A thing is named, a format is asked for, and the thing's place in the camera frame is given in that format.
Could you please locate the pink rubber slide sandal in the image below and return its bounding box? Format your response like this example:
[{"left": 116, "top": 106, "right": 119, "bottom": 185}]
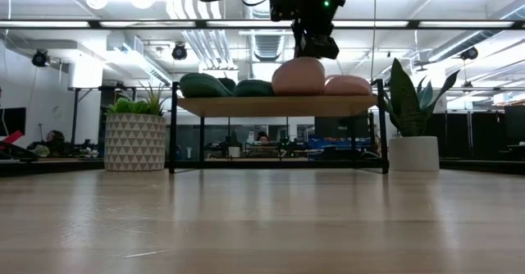
[
  {"left": 322, "top": 74, "right": 374, "bottom": 97},
  {"left": 271, "top": 56, "right": 326, "bottom": 97}
]

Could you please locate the black wall monitor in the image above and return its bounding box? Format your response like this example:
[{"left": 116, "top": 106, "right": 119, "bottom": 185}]
[{"left": 0, "top": 107, "right": 27, "bottom": 137}]

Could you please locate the black ceiling spotlight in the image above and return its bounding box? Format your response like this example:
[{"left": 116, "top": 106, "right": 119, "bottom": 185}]
[
  {"left": 459, "top": 46, "right": 480, "bottom": 61},
  {"left": 171, "top": 42, "right": 189, "bottom": 61},
  {"left": 31, "top": 48, "right": 50, "bottom": 68}
]

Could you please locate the red flat object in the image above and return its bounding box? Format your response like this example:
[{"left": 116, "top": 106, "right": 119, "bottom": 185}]
[{"left": 0, "top": 130, "right": 25, "bottom": 151}]

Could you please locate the snake plant in white pot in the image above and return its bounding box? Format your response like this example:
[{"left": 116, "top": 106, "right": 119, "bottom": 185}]
[{"left": 379, "top": 57, "right": 461, "bottom": 172}]

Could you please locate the wooden shelf with black legs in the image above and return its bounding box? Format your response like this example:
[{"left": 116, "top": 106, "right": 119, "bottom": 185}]
[{"left": 167, "top": 79, "right": 390, "bottom": 176}]

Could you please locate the green plant in patterned pot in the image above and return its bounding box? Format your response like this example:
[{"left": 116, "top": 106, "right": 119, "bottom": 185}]
[{"left": 103, "top": 81, "right": 169, "bottom": 172}]

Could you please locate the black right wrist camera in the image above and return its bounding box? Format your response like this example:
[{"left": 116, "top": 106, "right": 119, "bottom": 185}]
[{"left": 268, "top": 0, "right": 305, "bottom": 22}]

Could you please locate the green rubber slide sandal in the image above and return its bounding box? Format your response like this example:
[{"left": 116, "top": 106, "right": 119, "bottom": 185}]
[
  {"left": 233, "top": 79, "right": 276, "bottom": 98},
  {"left": 178, "top": 72, "right": 238, "bottom": 99}
]

